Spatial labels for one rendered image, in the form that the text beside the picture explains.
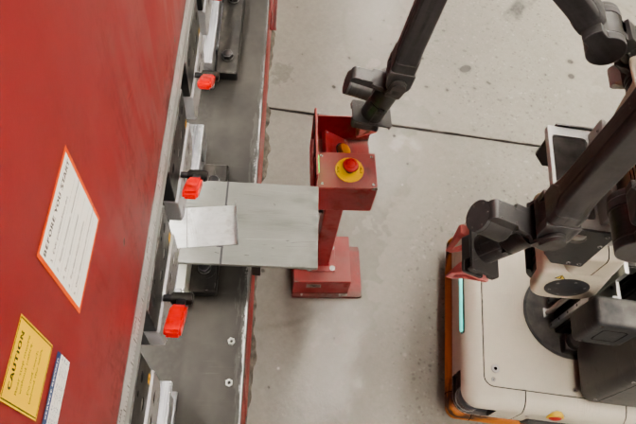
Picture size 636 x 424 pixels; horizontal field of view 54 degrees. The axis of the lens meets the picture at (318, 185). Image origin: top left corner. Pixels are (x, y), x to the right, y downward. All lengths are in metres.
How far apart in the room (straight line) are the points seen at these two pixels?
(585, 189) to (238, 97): 0.88
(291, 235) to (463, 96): 1.74
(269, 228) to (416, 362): 1.13
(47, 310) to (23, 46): 0.18
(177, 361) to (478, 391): 1.00
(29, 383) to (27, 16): 0.23
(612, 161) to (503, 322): 1.19
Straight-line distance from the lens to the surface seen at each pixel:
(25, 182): 0.41
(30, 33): 0.41
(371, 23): 3.01
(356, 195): 1.57
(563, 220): 1.04
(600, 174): 0.95
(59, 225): 0.47
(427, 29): 1.30
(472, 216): 1.09
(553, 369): 2.06
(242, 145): 1.47
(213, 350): 1.27
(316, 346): 2.18
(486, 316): 2.04
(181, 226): 1.23
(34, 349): 0.45
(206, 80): 1.01
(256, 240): 1.21
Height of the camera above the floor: 2.09
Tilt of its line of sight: 59 degrees down
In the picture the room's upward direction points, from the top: 10 degrees clockwise
